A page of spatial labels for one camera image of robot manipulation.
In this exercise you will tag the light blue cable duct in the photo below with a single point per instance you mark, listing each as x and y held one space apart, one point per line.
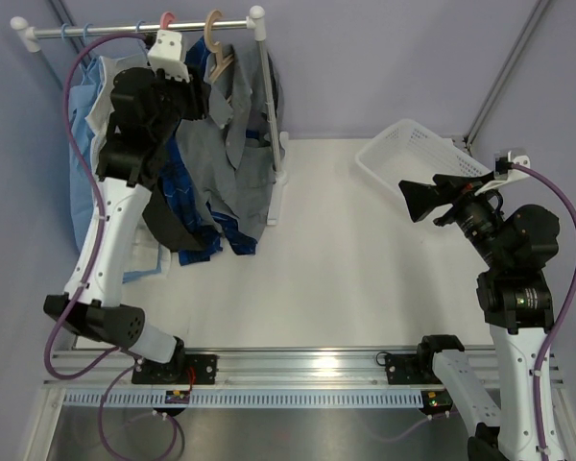
247 398

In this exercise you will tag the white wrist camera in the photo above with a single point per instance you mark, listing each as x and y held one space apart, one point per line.
505 169
168 54

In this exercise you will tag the pink plastic hanger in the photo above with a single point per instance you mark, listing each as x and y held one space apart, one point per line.
166 20

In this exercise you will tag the light blue shirt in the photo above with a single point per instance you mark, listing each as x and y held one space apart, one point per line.
88 112

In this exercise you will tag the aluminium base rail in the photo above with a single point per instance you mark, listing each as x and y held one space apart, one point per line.
277 368

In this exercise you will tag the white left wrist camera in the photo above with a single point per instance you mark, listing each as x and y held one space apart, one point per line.
168 54

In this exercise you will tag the white plastic basket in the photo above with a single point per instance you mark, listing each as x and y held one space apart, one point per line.
408 151

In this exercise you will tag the grey shirt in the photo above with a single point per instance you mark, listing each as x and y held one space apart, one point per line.
248 162

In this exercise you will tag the blue plaid shirt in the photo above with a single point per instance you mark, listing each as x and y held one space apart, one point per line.
190 189

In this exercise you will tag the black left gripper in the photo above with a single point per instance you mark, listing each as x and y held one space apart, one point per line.
196 93

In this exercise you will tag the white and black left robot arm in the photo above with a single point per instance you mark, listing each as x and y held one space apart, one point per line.
147 107

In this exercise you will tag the aluminium frame post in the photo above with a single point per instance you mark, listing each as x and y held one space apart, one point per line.
520 45

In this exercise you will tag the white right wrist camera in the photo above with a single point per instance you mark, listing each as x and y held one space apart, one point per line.
505 169

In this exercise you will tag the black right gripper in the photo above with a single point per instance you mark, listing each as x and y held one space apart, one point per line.
423 198

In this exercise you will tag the beige plastic hanger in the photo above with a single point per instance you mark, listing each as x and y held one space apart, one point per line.
222 67

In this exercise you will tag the black garment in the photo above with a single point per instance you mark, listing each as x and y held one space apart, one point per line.
167 228

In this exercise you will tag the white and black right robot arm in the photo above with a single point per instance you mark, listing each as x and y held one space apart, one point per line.
518 309

